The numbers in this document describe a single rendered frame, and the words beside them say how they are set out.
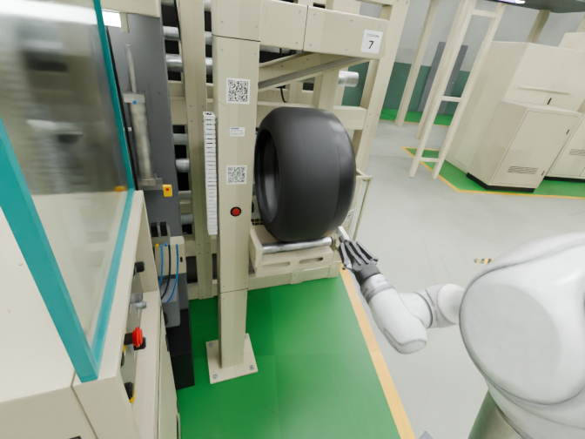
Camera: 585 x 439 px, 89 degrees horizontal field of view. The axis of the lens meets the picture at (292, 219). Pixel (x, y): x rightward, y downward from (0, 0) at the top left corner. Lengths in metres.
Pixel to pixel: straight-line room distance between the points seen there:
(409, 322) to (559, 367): 0.59
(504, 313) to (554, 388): 0.05
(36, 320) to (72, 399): 0.14
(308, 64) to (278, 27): 0.27
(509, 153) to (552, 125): 0.62
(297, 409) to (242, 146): 1.39
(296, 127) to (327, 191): 0.25
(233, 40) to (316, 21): 0.46
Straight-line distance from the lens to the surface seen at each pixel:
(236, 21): 1.04
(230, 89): 1.05
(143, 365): 0.96
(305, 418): 1.86
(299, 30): 1.37
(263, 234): 1.53
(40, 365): 0.55
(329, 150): 1.07
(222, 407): 1.87
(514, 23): 12.91
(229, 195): 1.17
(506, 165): 5.56
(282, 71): 1.50
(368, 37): 1.50
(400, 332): 0.82
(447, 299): 0.89
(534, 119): 5.49
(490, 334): 0.29
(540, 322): 0.27
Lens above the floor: 1.68
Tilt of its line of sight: 31 degrees down
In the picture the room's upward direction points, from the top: 8 degrees clockwise
